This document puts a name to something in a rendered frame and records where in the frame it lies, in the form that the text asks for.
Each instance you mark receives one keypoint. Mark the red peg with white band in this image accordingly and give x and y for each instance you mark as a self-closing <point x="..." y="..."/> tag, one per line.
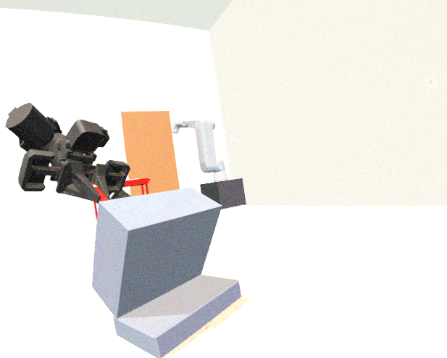
<point x="103" y="197"/>

